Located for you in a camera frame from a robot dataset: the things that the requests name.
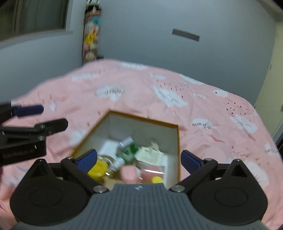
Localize yellow round cap container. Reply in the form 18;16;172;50
87;160;108;181

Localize green glass bottle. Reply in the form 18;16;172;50
110;137;139;172

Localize white paper packet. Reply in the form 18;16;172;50
134;147;164;165

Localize pink soft cube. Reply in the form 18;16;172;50
120;165;140;184

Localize pink clear pouch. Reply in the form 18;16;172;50
136;162;165;184

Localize yellow squeeze tube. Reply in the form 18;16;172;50
151;176;164;184

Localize pink patterned bed cover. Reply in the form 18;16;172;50
6;59;282;229

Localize orange cardboard box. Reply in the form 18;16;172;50
72;111;180;190

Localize cream door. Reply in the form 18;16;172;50
255;22;282;137

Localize stuffed toy hanging column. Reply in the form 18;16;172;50
82;1;102;64

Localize white string bundle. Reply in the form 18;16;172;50
148;139;160;152

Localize window frame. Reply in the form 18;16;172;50
1;0;73;48

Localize grey wall strip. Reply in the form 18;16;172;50
172;29;200;42

